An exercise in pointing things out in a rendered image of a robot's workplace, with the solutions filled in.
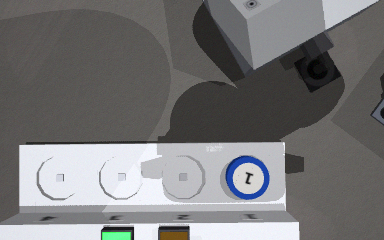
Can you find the white button housing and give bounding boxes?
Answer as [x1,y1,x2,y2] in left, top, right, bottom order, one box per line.
[202,0,380,93]

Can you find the white cap tray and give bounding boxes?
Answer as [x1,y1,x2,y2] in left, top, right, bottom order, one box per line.
[0,142,299,240]

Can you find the blue screw cap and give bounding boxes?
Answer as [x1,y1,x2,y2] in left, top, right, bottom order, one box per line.
[225,156,270,200]

